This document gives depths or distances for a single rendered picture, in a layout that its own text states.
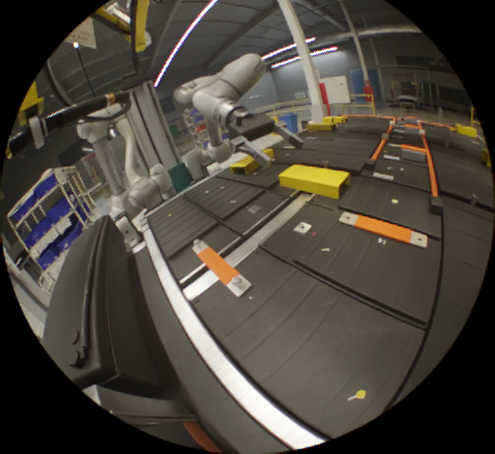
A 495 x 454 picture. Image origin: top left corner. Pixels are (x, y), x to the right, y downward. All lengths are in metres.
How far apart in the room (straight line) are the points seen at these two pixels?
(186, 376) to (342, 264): 0.24
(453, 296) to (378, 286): 0.11
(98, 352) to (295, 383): 0.17
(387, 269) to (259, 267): 0.18
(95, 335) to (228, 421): 0.15
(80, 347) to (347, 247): 0.33
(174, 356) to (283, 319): 0.15
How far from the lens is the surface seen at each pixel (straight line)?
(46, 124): 0.56
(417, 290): 0.25
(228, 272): 0.27
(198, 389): 0.24
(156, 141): 1.55
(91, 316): 0.22
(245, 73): 0.60
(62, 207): 2.65
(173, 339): 0.27
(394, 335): 0.22
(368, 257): 0.25
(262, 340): 0.20
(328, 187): 0.37
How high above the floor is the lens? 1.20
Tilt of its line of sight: 30 degrees down
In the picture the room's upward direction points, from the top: 19 degrees counter-clockwise
